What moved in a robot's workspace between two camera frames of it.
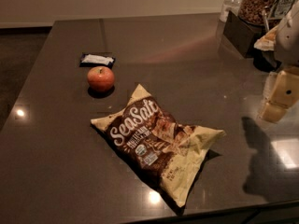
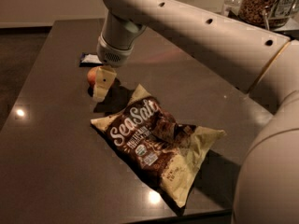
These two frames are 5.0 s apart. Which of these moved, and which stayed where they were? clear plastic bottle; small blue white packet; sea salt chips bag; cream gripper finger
Moved: cream gripper finger
Stayed: small blue white packet; sea salt chips bag; clear plastic bottle
